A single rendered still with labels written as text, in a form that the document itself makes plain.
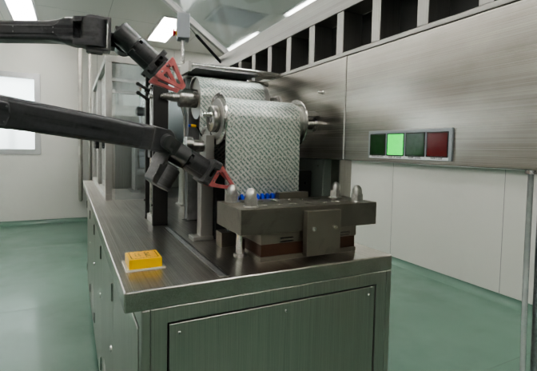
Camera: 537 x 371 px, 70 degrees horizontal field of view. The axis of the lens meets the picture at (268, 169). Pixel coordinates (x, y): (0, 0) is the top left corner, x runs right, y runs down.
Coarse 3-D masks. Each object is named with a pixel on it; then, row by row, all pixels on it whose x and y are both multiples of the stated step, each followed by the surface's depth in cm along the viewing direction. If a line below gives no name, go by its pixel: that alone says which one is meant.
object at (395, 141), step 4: (388, 136) 95; (392, 136) 94; (396, 136) 93; (400, 136) 92; (388, 140) 95; (392, 140) 94; (396, 140) 93; (400, 140) 92; (388, 144) 95; (392, 144) 94; (396, 144) 93; (400, 144) 92; (388, 148) 95; (392, 148) 94; (396, 148) 93; (400, 148) 92; (388, 152) 95; (392, 152) 94; (396, 152) 93; (400, 152) 92
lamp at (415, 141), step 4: (408, 136) 89; (412, 136) 88; (416, 136) 87; (420, 136) 86; (408, 140) 89; (412, 140) 88; (416, 140) 87; (420, 140) 86; (408, 144) 89; (412, 144) 88; (416, 144) 87; (420, 144) 86; (408, 148) 89; (412, 148) 88; (416, 148) 87; (420, 148) 86; (408, 152) 89; (412, 152) 88; (416, 152) 87; (420, 152) 86
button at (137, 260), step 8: (128, 256) 85; (136, 256) 85; (144, 256) 86; (152, 256) 86; (160, 256) 86; (128, 264) 84; (136, 264) 83; (144, 264) 84; (152, 264) 85; (160, 264) 85
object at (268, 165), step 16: (240, 144) 107; (256, 144) 109; (272, 144) 111; (288, 144) 114; (240, 160) 107; (256, 160) 109; (272, 160) 112; (288, 160) 114; (240, 176) 107; (256, 176) 110; (272, 176) 112; (288, 176) 114; (240, 192) 108; (272, 192) 112
